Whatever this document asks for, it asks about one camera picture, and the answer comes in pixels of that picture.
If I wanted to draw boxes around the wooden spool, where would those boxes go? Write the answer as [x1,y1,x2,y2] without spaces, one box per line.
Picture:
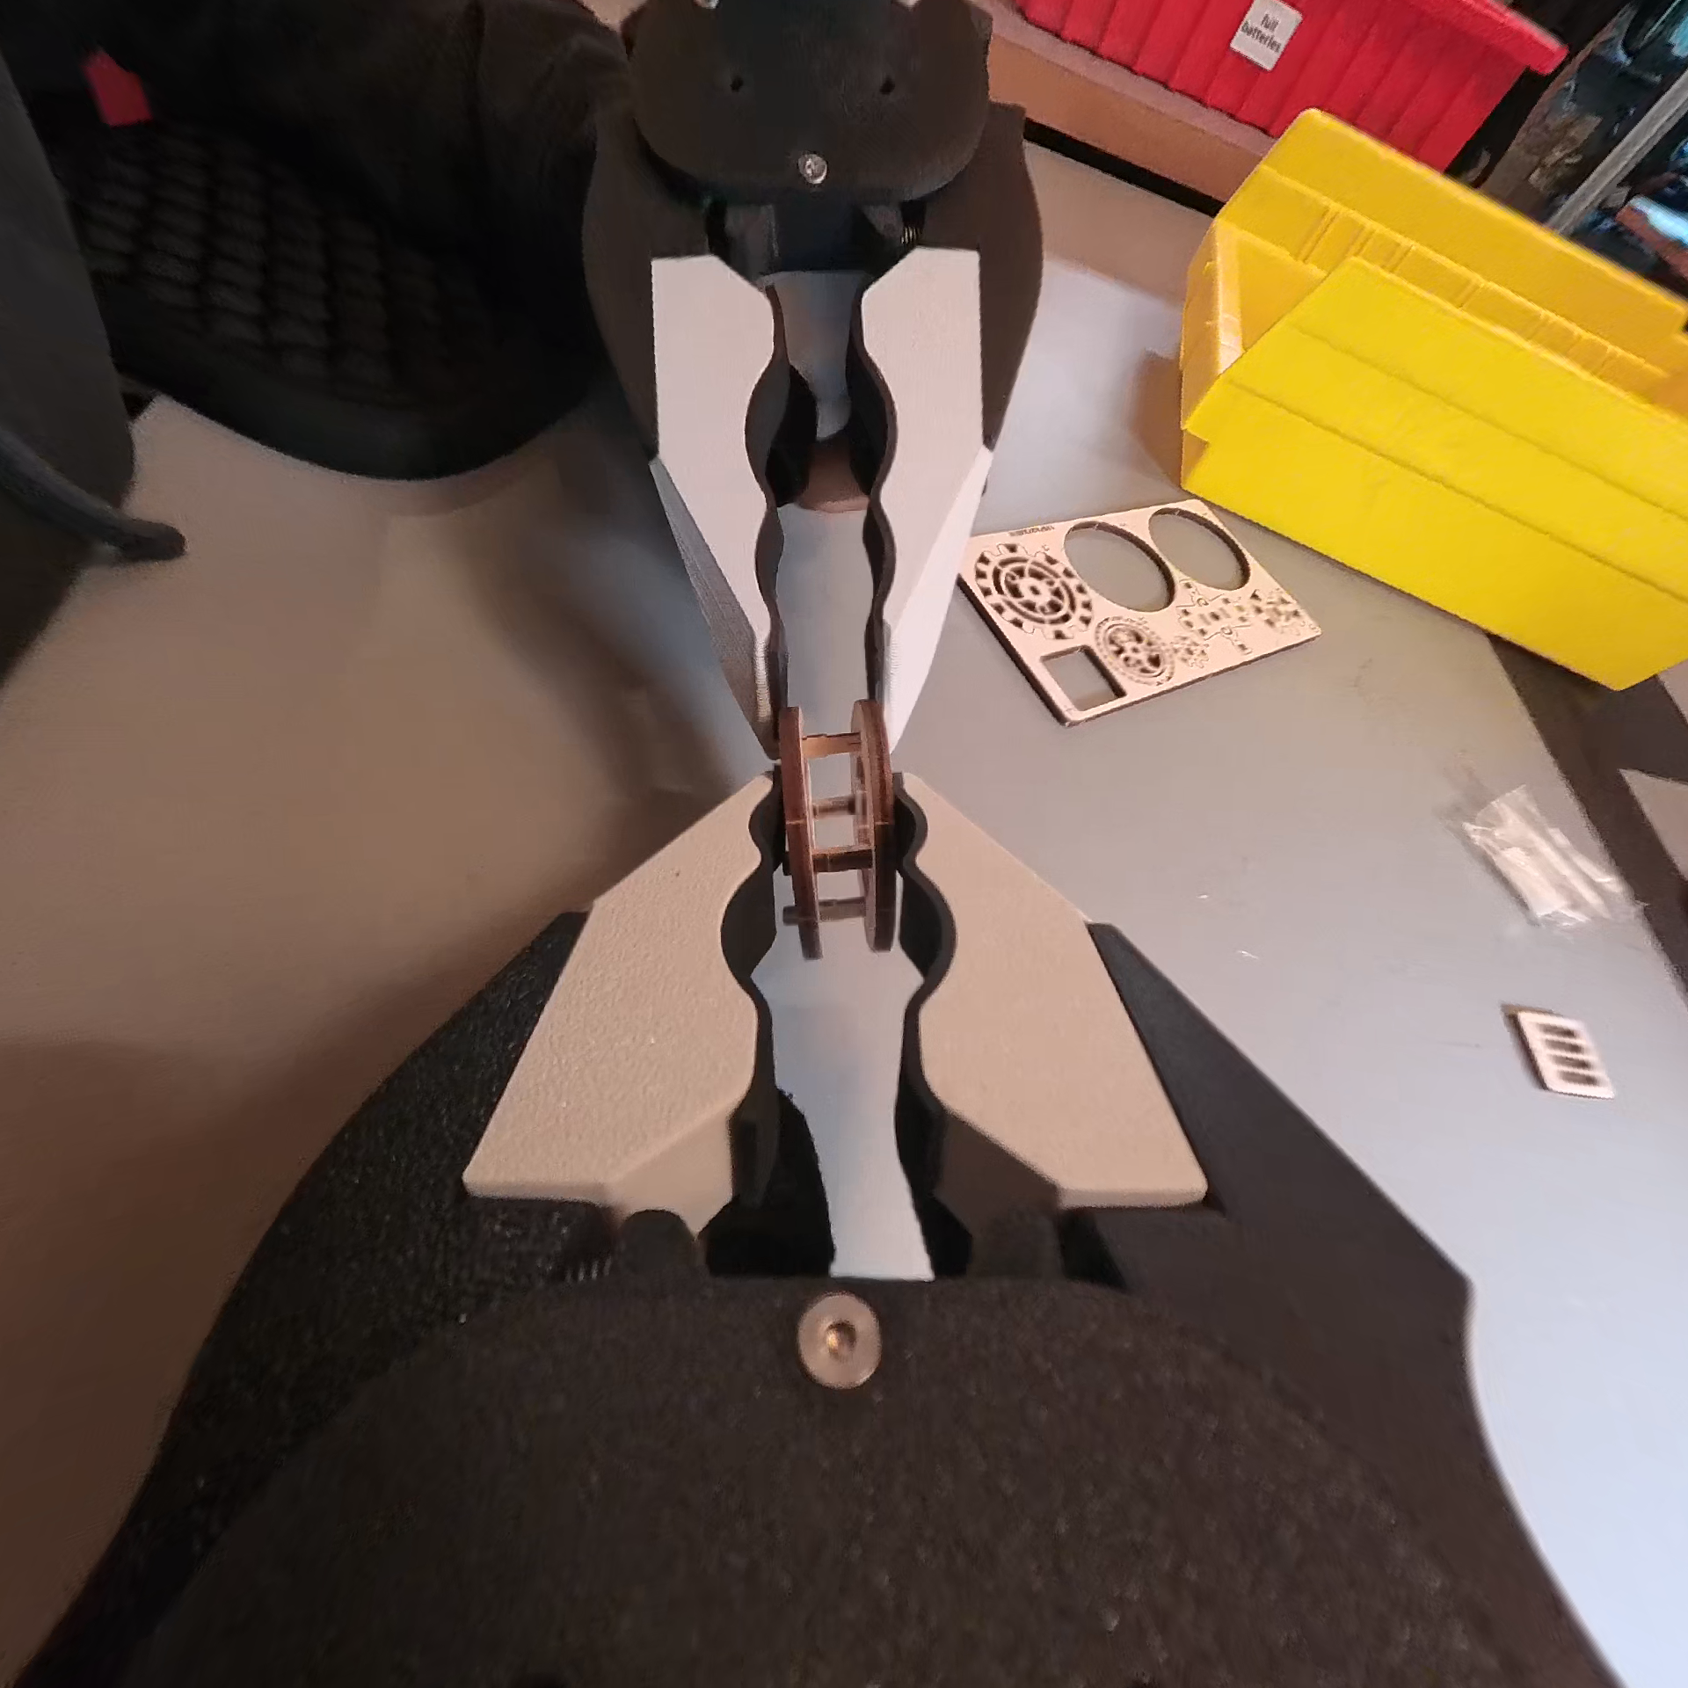
[775,700,901,961]

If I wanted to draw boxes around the small slotted wooden piece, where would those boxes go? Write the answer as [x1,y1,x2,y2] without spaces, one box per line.
[1505,1009,1617,1100]

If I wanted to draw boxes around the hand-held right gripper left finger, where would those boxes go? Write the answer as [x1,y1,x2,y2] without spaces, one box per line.
[463,771,780,1233]

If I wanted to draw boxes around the laser-cut wooden sheet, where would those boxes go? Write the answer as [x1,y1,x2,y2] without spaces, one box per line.
[959,498,1323,728]

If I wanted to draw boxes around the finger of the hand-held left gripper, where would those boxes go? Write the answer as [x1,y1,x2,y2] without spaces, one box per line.
[858,244,992,736]
[650,258,793,760]

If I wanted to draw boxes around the red plastic tote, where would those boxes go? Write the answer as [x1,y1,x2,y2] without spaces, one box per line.
[1009,0,1572,140]

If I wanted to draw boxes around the clear plastic bag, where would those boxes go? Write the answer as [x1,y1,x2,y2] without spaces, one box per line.
[1456,788,1644,929]

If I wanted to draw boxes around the yellow plastic bin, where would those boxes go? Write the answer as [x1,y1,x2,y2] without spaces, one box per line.
[1180,108,1688,691]

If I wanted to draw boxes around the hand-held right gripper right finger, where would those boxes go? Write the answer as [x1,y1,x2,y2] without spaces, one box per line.
[896,777,1207,1212]

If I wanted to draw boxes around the person's black hoodie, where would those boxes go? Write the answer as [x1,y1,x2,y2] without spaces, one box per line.
[0,52,187,676]

